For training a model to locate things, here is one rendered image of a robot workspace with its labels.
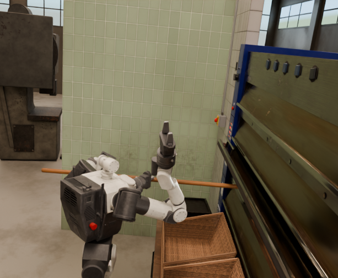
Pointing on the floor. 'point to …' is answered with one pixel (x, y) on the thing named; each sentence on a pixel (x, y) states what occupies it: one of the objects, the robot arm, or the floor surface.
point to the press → (24, 84)
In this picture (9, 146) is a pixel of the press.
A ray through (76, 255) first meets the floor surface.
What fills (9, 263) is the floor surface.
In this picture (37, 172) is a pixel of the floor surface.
